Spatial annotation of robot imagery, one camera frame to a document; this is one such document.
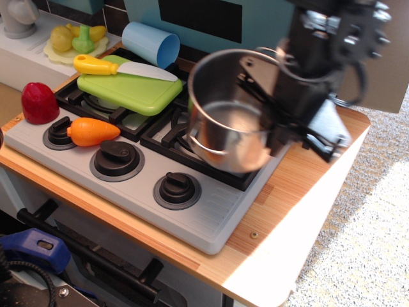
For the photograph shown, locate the grey side panel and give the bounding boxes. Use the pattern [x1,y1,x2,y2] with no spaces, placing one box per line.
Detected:
[337,1,408,113]

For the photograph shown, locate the black left stove knob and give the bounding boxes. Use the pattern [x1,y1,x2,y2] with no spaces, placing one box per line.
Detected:
[43,116,76,151]

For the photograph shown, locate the black burner grate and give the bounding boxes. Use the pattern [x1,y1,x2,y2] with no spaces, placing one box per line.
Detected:
[140,81,261,191]
[55,60,192,142]

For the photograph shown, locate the black right stove knob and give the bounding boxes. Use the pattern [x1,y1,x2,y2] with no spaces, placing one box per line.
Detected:
[153,172,202,210]

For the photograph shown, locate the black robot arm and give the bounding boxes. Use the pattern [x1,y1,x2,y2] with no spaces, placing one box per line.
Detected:
[238,1,390,161]

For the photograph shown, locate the grey toy stove top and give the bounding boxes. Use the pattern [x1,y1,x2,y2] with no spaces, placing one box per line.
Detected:
[3,47,290,256]

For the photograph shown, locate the black middle stove knob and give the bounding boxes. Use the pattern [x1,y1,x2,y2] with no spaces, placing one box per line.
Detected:
[89,141,145,182]

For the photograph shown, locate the grey toy faucet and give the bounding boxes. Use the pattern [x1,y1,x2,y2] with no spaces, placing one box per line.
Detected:
[1,0,40,39]

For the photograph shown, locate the stainless steel pot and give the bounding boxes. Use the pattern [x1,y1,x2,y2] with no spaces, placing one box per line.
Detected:
[187,49,273,173]

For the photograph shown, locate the black left burner grate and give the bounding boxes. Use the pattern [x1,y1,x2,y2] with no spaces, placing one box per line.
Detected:
[55,60,192,142]

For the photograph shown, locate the black braided cable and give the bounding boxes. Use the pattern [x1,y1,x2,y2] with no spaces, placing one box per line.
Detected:
[0,242,58,307]

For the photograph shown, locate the green toy broccoli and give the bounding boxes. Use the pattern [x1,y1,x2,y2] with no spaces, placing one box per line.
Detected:
[72,25,95,54]

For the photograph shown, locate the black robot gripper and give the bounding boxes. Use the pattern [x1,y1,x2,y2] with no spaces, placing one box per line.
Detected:
[238,54,350,162]

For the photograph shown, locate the white toy sink counter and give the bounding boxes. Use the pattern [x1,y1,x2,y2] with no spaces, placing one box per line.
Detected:
[0,9,122,93]

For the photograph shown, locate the light blue plastic cup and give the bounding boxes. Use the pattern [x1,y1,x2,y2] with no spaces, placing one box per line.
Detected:
[121,22,180,69]

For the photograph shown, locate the pale yellow toy plate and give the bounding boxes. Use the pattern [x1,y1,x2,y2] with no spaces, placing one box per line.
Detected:
[43,36,109,66]

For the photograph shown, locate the teal range hood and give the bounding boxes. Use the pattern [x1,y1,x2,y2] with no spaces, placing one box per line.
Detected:
[125,1,293,61]

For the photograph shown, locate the black right burner grate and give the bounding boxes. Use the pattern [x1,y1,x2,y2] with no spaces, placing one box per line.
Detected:
[140,81,261,191]

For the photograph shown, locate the orange toy carrot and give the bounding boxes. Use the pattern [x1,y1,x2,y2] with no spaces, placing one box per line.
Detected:
[66,117,121,146]

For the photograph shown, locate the black stove knob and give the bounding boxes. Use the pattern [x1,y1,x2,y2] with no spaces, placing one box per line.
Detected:
[153,172,202,210]
[43,116,76,151]
[89,141,145,182]

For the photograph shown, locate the yellow toy banana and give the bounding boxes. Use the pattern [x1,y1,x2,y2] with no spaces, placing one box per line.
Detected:
[66,24,107,42]

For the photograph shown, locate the red toy pepper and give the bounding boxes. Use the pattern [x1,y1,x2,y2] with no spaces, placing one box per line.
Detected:
[21,83,60,125]

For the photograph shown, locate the black oven door handle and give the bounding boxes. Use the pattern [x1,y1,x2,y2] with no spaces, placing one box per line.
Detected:
[17,200,164,303]

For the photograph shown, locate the yellow toy potato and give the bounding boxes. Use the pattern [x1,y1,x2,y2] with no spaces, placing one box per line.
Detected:
[50,26,73,52]

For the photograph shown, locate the green plastic cutting board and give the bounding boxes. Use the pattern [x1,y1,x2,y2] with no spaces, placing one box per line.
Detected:
[77,73,183,116]

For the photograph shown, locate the yellow handled toy knife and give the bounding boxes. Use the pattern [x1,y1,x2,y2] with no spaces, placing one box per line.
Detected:
[73,54,178,82]

